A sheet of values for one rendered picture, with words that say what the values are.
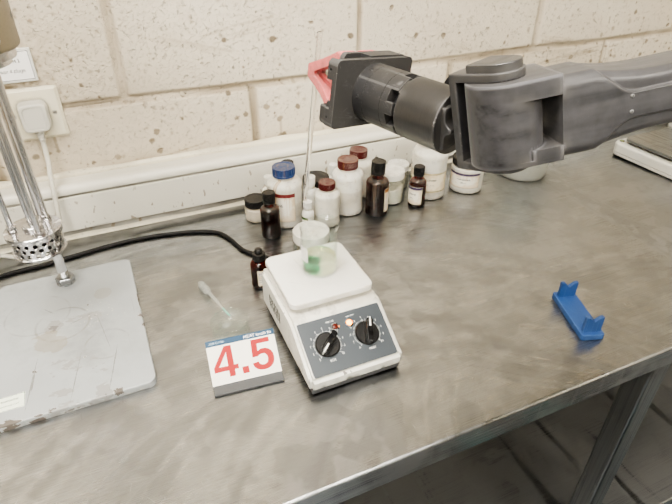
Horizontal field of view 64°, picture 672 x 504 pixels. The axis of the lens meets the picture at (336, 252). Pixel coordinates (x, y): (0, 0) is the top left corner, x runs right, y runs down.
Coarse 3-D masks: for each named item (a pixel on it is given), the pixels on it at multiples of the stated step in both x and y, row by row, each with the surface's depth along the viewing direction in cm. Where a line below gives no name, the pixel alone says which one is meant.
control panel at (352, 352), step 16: (320, 320) 70; (336, 320) 70; (352, 320) 71; (384, 320) 72; (304, 336) 68; (352, 336) 70; (384, 336) 71; (352, 352) 69; (368, 352) 69; (384, 352) 70; (320, 368) 67; (336, 368) 67
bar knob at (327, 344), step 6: (318, 336) 68; (324, 336) 69; (330, 336) 67; (336, 336) 69; (318, 342) 68; (324, 342) 68; (330, 342) 67; (336, 342) 69; (318, 348) 68; (324, 348) 66; (330, 348) 68; (336, 348) 68; (324, 354) 67; (330, 354) 68
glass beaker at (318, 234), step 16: (304, 224) 73; (320, 224) 74; (336, 224) 72; (304, 240) 71; (320, 240) 70; (336, 240) 72; (304, 256) 72; (320, 256) 71; (336, 256) 73; (304, 272) 74; (320, 272) 73
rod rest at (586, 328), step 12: (564, 288) 82; (576, 288) 82; (564, 300) 82; (576, 300) 82; (564, 312) 80; (576, 312) 80; (588, 312) 80; (576, 324) 77; (588, 324) 75; (600, 324) 76; (588, 336) 76; (600, 336) 76
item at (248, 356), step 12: (264, 336) 72; (216, 348) 70; (228, 348) 70; (240, 348) 71; (252, 348) 71; (264, 348) 71; (216, 360) 69; (228, 360) 70; (240, 360) 70; (252, 360) 70; (264, 360) 71; (276, 360) 71; (216, 372) 69; (228, 372) 69; (240, 372) 70; (252, 372) 70
